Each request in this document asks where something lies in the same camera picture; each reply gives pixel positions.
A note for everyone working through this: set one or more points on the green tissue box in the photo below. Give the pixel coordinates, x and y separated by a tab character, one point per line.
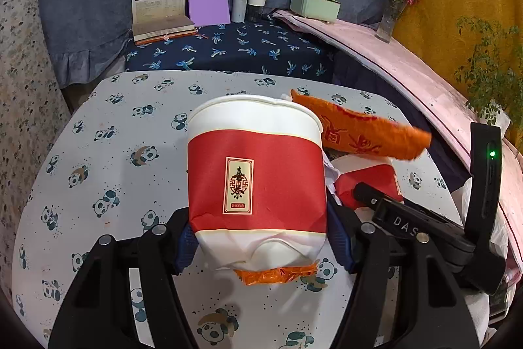
314	5

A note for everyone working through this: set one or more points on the crushed red white paper cup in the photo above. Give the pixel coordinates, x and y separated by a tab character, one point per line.
253	177

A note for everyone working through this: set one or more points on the white paper scrap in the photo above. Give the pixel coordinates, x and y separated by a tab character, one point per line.
330	173

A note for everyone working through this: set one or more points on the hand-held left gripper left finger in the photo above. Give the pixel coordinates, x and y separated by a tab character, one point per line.
186	251

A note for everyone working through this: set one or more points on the open beige card box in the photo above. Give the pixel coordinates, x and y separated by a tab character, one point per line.
159	5

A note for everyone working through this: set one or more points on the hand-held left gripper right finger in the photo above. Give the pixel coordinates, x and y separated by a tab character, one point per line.
339	238

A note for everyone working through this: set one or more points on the panda print tablecloth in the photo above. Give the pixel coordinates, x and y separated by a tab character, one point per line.
135	136

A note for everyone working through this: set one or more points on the small orange wrapper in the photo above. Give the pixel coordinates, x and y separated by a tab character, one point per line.
269	275

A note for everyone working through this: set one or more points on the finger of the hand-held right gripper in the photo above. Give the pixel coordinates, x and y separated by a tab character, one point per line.
367	195

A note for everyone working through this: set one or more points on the large orange plastic bag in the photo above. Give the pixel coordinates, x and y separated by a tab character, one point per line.
359	128

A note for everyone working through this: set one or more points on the glass vase with red flowers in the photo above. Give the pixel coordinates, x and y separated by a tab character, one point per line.
390	18

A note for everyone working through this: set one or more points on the purple notebook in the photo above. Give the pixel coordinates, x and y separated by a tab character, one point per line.
208	1

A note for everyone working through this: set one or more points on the navy palm print cloth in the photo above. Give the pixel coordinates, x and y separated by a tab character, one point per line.
245	46

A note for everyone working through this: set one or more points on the potted green plant white pot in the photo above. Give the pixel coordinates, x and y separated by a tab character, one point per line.
494	79

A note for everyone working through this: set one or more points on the pink shelf cloth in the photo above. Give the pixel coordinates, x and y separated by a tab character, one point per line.
408	62

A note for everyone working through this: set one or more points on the slim white tumbler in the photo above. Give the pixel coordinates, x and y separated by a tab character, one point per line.
239	3

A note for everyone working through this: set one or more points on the trash bin with white bag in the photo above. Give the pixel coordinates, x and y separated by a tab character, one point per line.
482	312

